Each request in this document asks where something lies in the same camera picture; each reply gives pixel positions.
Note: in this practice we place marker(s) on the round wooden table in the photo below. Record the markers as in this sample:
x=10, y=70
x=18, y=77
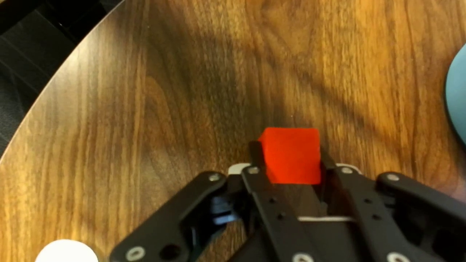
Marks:
x=165, y=89

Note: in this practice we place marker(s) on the orange rectangular block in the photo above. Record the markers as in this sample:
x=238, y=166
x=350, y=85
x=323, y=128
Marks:
x=292, y=154

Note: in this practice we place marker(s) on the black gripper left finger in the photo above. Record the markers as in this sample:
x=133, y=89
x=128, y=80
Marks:
x=183, y=227

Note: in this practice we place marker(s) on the blue bowl of candies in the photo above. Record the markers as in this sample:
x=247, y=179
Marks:
x=457, y=93

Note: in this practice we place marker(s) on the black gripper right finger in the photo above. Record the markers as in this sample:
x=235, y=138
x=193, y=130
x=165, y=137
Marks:
x=400, y=218

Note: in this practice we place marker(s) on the white plastic spoon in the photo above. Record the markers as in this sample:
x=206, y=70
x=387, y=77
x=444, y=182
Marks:
x=66, y=250

